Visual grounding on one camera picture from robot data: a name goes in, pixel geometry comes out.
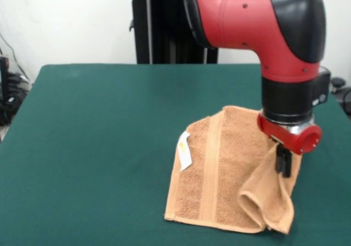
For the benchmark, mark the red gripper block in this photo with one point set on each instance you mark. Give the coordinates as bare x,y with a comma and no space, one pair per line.
279,134

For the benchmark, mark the tan terry towel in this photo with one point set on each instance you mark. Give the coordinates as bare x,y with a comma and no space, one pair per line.
227,161

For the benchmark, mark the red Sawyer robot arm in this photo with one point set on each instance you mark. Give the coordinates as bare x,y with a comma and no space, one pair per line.
246,23

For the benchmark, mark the grey office chair base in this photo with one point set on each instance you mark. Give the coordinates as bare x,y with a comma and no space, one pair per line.
340,82

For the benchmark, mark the dark green table cloth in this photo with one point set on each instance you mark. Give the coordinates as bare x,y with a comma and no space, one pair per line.
82,147

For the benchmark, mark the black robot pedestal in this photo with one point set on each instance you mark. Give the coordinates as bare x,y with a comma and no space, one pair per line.
164,32

